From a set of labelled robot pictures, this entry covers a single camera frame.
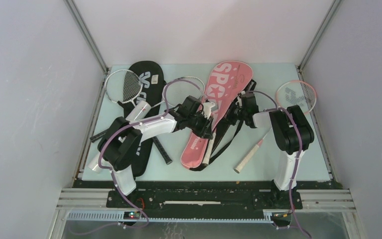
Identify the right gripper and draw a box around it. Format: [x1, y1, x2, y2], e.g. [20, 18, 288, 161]
[215, 100, 248, 125]

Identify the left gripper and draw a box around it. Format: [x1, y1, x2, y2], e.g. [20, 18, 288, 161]
[187, 112, 213, 140]

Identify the pink sport racket bag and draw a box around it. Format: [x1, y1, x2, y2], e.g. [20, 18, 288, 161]
[181, 61, 253, 170]

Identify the white shuttlecock tube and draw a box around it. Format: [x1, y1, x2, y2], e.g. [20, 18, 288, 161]
[87, 101, 151, 174]

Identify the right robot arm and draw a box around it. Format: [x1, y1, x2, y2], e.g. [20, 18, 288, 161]
[224, 91, 314, 208]

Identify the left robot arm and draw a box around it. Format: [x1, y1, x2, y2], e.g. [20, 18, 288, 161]
[92, 96, 217, 208]

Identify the white racket under pink bag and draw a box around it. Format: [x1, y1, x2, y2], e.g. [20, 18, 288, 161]
[92, 77, 204, 141]

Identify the black racket bag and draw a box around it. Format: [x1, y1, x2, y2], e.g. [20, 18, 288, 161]
[129, 61, 166, 177]

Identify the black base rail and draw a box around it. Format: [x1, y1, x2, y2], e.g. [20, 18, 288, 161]
[73, 180, 338, 220]

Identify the right aluminium frame post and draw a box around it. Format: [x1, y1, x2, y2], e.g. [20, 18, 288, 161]
[297, 0, 344, 72]

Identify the aluminium frame post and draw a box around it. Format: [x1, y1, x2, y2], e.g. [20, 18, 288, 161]
[297, 0, 344, 72]
[64, 0, 109, 180]

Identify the left aluminium frame post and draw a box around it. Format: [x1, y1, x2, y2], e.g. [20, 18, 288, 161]
[64, 0, 109, 180]

